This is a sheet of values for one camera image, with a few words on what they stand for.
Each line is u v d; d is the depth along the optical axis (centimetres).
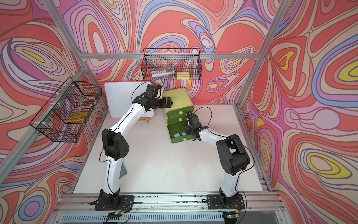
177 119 96
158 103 84
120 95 104
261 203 76
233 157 49
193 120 75
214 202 73
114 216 72
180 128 96
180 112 91
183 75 91
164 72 88
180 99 96
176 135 99
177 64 96
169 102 84
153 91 72
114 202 65
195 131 73
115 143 55
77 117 72
